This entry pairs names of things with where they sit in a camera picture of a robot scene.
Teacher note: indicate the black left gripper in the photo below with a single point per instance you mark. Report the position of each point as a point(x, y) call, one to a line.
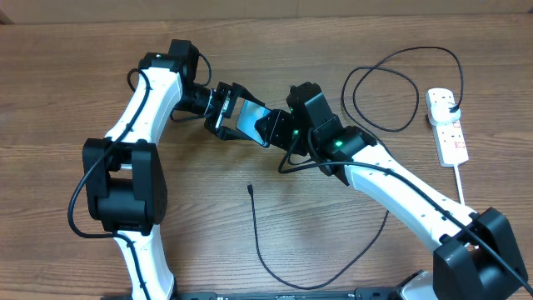
point(228, 100)

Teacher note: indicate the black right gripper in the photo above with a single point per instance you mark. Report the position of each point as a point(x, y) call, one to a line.
point(276, 137)

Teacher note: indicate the Samsung Galaxy smartphone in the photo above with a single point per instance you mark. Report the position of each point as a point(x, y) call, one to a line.
point(250, 113)

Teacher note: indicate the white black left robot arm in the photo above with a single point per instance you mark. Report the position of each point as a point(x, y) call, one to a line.
point(123, 177)

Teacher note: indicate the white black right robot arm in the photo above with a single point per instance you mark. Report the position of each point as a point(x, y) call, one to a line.
point(475, 255)

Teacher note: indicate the white charger plug adapter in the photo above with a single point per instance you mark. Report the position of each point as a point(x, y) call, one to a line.
point(442, 113)

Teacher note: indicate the white power strip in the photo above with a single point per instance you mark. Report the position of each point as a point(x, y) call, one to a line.
point(449, 139)

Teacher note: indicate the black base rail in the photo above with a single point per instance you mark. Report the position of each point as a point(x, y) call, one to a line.
point(291, 295)

